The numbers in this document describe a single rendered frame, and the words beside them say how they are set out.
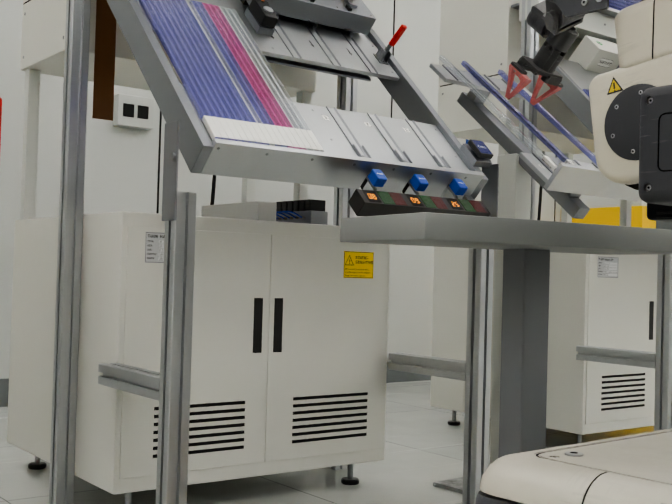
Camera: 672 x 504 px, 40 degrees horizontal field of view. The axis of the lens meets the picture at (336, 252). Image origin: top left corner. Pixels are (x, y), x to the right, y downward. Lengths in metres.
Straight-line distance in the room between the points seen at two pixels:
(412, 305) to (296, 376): 2.46
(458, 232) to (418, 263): 3.19
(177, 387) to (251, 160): 0.42
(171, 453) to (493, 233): 0.66
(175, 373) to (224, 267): 0.44
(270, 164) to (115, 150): 2.04
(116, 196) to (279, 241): 1.70
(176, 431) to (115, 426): 0.31
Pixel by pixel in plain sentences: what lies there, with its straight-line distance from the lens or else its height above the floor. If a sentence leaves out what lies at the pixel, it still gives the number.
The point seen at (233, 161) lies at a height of 0.70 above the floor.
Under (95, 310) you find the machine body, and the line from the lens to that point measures 2.00.
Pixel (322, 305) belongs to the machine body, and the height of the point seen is 0.43.
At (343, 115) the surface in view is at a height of 0.84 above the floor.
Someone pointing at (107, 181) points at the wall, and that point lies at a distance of 3.69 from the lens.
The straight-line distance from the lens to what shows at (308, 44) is 2.19.
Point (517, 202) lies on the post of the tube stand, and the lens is 2.27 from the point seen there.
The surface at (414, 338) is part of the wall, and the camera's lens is 4.56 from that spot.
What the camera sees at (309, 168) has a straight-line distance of 1.76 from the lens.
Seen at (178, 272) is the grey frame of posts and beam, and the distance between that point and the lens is 1.61.
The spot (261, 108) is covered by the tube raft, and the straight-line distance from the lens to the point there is 1.82.
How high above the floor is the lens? 0.51
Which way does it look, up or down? 1 degrees up
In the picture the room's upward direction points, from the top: 2 degrees clockwise
